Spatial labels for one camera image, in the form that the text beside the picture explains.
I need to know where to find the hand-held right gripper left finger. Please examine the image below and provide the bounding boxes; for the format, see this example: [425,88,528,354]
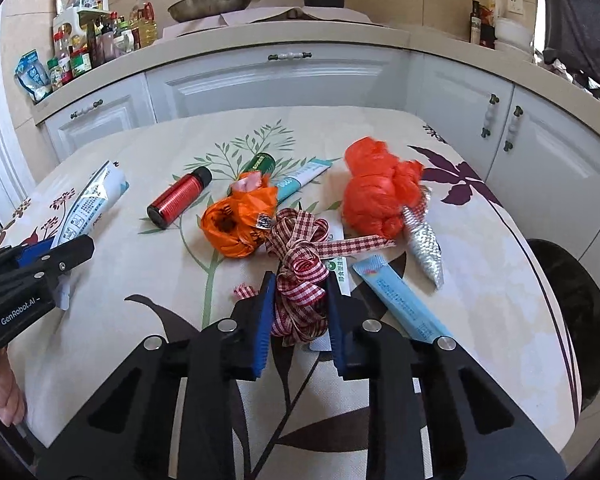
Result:
[37,271,278,480]

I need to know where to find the white squeeze tube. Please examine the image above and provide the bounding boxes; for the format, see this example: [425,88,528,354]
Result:
[50,160,130,308]

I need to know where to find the green bottle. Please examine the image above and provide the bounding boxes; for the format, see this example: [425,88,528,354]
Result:
[240,152,279,182]

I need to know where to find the floral tablecloth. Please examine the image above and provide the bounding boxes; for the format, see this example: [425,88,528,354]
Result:
[0,106,583,480]

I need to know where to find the yellow cooking oil bottle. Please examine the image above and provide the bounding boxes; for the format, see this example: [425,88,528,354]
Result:
[130,0,158,48]

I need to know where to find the person's left hand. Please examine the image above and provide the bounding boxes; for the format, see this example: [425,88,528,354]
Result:
[0,350,27,428]

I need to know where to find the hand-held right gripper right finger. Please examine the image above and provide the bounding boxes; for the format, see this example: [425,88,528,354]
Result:
[324,276,567,480]

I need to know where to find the white kitchen cabinet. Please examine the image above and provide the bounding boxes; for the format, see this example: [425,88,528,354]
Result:
[35,42,600,281]

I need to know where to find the cluster of condiment bottles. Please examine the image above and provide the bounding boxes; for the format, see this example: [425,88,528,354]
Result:
[46,0,141,92]

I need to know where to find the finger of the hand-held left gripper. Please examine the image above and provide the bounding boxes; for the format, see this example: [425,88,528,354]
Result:
[0,239,57,273]
[0,235,96,306]

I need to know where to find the red bottle with black cap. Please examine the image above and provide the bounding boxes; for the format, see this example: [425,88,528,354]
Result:
[146,166,213,230]

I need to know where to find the black trash bin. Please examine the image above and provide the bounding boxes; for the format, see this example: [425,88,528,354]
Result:
[525,239,600,413]

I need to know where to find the white pot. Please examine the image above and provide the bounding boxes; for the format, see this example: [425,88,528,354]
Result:
[495,17,533,53]

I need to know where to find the silver foil wrapper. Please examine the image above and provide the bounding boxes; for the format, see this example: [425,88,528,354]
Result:
[402,185,445,290]

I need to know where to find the checked ribbon bow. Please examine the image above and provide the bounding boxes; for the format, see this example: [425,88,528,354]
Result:
[234,209,397,347]

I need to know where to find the small orange plastic bag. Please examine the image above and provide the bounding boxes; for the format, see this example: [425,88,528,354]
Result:
[201,172,281,260]

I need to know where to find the beige kitchen counter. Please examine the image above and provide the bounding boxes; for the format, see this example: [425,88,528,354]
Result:
[32,10,600,171]

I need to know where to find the teal and white tube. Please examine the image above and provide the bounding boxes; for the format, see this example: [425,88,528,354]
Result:
[272,158,333,203]

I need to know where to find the pink stove cover cloth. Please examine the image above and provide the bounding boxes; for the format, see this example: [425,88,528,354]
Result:
[160,6,373,38]

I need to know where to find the dark hanging cloth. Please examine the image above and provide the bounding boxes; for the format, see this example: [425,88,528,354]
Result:
[540,0,600,93]

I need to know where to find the white sachet with green logo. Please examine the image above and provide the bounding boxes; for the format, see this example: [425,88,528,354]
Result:
[325,220,353,297]

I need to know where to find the blue and white pouch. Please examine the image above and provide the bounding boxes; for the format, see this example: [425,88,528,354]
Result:
[14,50,53,103]

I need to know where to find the blue sachet packet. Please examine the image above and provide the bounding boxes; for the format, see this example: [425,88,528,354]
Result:
[351,255,455,343]

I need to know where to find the pink crumpled wrapper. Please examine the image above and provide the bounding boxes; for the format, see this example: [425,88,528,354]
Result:
[232,171,271,193]

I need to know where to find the large orange-red plastic bag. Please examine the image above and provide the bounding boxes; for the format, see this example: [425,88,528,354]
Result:
[341,136,426,240]

